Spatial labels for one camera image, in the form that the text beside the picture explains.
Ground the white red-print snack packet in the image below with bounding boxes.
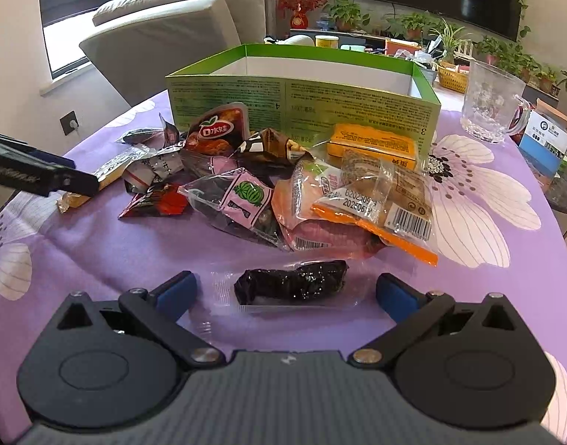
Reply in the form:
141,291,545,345
122,146,187,193

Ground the purple floral tablecloth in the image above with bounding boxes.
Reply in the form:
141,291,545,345
0,88,567,445

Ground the orange snack box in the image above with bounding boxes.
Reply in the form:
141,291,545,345
327,123,420,170

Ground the dark round stool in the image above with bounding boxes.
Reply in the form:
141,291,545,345
545,167,567,237

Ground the silver foil snack packet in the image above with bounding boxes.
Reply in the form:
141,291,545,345
159,112,187,151

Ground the clear packet of black seaweed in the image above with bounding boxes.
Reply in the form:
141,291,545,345
209,260,350,316

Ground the yellow snack bar packet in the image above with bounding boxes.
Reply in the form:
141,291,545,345
56,154,133,214

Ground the hanging green vine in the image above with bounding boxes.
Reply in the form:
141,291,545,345
517,0,531,40

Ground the beige sofa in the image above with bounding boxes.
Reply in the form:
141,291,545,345
78,0,267,107

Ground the red chicken snack packet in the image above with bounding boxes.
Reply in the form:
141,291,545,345
186,102,249,161

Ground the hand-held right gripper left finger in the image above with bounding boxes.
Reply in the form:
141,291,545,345
47,270,226,372

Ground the green cardboard box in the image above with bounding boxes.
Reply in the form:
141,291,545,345
165,44,442,156

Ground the pink snack pouch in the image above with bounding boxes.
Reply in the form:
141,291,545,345
271,158,386,260

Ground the red black snack packet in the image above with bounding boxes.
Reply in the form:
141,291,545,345
118,183,190,220

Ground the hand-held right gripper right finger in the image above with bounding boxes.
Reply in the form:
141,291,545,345
351,273,525,372

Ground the brown snack packet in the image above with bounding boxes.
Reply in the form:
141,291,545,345
237,129,314,165

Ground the dark pink snack packet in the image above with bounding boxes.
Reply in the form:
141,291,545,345
179,148,247,179

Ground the blue white carton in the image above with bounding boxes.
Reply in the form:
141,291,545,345
517,99,567,192

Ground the orange tissue box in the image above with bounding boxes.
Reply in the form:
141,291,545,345
384,38,422,59

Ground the potted green plant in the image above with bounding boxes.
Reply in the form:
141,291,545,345
538,65,560,93
476,36,504,66
501,44,544,84
324,0,371,33
388,11,435,42

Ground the clear orange-edged snack packet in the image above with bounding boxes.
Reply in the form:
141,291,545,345
311,151,439,267

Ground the spider plant in vase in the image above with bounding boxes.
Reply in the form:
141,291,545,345
427,19,474,63

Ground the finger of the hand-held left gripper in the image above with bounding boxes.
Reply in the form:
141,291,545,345
0,131,76,170
45,164,101,198

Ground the yellow wicker basket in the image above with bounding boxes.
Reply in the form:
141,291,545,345
436,61,471,93

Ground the red flower vase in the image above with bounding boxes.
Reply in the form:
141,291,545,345
273,0,333,38

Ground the small dark snack packet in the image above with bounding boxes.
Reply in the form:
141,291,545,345
115,127,166,145

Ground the watermelon-print seed packet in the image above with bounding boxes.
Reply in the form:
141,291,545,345
178,168,286,248

